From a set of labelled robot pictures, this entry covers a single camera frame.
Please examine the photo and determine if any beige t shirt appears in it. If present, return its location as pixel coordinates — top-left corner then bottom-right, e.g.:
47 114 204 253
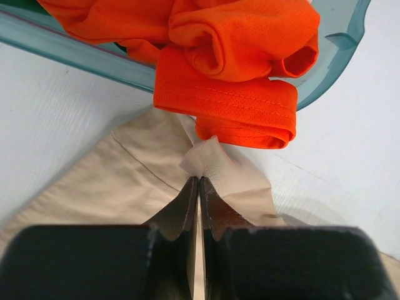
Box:
1 109 399 299

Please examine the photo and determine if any orange t shirt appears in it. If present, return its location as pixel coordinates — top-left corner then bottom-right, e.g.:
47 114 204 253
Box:
41 0 320 149

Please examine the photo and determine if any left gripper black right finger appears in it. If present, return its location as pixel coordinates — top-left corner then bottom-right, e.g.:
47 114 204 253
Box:
199 177 398 299

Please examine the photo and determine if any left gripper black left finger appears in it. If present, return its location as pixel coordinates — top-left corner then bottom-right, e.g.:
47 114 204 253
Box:
1 177 199 299

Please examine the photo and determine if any teal plastic basket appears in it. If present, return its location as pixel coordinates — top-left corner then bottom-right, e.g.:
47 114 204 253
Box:
1 1 370 110

